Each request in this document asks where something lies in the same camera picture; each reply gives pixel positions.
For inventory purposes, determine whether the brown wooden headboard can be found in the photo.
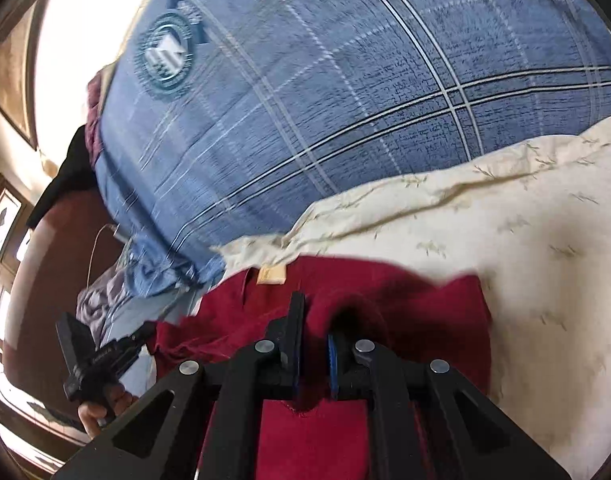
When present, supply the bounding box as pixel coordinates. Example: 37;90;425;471
2;190;122;416

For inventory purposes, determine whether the maroon patterned pillow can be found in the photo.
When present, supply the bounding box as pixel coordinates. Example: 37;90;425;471
85;62;116;167

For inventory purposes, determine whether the grey blue bedsheet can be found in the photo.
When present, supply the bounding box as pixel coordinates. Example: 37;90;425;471
74;259;207;401

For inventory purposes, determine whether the white charging cable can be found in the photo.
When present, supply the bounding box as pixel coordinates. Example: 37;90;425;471
85;222;132;291

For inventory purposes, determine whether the person's left hand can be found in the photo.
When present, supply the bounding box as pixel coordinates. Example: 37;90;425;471
78;384;138;439

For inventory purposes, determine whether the framed wall picture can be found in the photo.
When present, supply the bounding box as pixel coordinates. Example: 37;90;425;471
0;174;33;261

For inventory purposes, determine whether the dark red knit sweater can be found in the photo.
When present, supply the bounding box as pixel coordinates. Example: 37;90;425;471
147;256;492;479

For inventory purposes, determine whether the cream leaf-print pillow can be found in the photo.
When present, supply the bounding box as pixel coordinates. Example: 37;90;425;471
220;117;611;479

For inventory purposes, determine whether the black cloth on headboard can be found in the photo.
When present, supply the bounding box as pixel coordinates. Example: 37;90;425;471
25;126;98;230

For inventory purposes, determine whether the blue plaid pillow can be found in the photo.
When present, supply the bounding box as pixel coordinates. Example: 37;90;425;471
95;0;611;297

